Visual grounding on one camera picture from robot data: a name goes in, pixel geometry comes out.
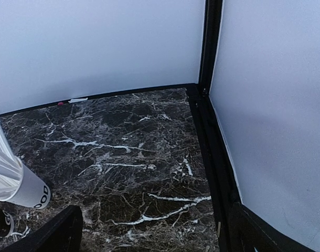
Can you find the white cup holding straws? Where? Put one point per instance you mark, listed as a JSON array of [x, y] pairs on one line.
[[32, 191]]

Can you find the stack of black paper cups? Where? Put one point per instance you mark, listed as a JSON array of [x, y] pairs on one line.
[[6, 224]]

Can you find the black enclosure frame post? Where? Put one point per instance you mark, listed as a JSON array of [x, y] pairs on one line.
[[212, 25]]

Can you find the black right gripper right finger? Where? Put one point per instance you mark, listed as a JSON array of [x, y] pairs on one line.
[[248, 232]]

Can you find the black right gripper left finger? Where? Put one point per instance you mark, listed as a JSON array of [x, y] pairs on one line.
[[61, 233]]

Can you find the bundle of white wrapped straws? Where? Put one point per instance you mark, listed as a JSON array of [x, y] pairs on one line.
[[11, 171]]

